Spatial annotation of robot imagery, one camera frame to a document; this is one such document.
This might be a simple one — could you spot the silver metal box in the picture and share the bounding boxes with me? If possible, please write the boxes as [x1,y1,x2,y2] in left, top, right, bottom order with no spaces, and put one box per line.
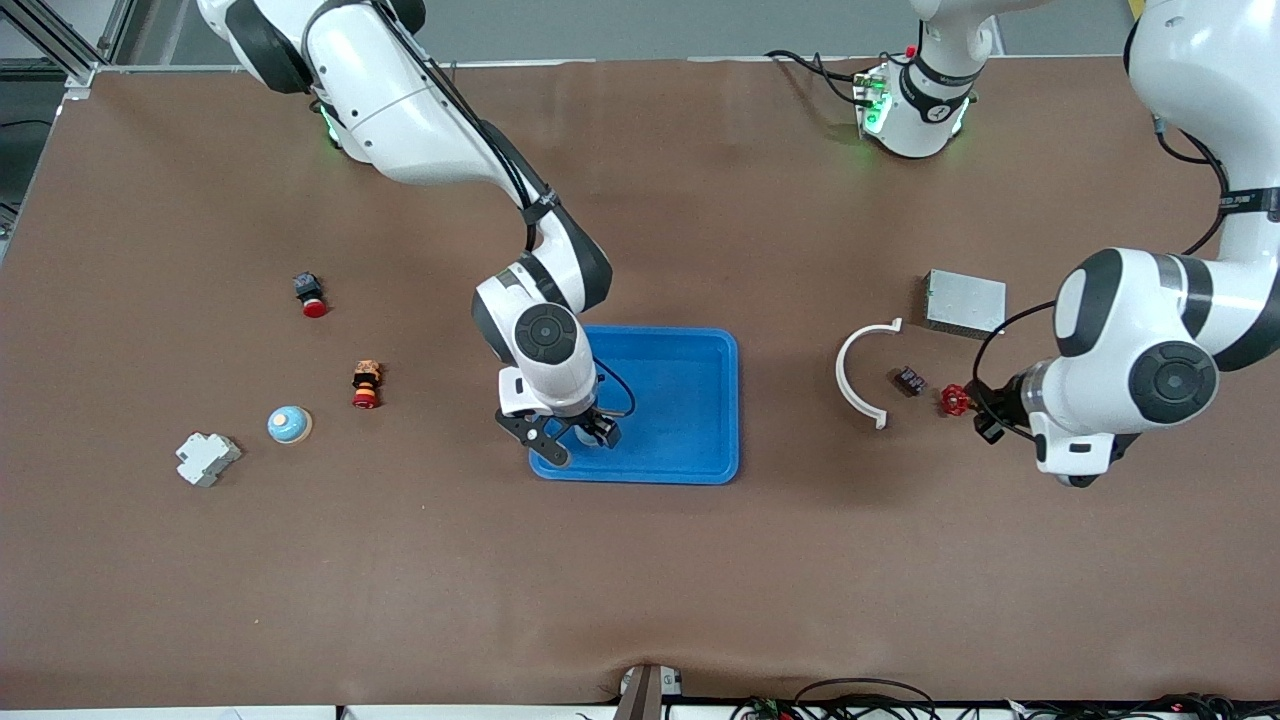
[923,269,1008,342]

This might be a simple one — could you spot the white circuit breaker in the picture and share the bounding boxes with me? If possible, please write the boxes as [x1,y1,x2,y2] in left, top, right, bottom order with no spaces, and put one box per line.
[176,432,243,488]

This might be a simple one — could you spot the black looped cable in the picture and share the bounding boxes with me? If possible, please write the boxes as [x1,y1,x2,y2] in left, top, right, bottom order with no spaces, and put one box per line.
[795,678,936,720]

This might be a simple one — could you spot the brown table cover sheet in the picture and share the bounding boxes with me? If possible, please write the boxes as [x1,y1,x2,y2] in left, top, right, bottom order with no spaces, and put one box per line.
[0,55,1280,711]

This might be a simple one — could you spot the white curved plastic bracket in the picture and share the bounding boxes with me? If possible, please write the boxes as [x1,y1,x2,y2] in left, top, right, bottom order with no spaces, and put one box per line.
[835,318,904,430]

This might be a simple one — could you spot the grey metal clamp mount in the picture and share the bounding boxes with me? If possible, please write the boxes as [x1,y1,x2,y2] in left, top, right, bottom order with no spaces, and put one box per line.
[615,663,683,720]

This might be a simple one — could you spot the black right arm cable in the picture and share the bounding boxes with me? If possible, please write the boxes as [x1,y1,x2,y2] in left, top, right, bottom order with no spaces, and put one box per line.
[375,0,636,421]

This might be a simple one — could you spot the aluminium frame post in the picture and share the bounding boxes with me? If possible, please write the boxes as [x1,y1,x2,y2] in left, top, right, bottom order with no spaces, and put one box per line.
[0,0,136,101]

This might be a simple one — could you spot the black left arm base cable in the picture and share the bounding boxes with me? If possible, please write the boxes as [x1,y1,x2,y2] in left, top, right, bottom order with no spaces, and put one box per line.
[765,48,871,106]

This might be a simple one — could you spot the blue plastic tray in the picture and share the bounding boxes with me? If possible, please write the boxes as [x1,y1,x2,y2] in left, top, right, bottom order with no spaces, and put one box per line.
[528,324,741,486]

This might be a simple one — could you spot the black cable bundle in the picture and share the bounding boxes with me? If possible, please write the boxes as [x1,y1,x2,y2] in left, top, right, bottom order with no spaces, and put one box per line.
[1010,692,1280,720]

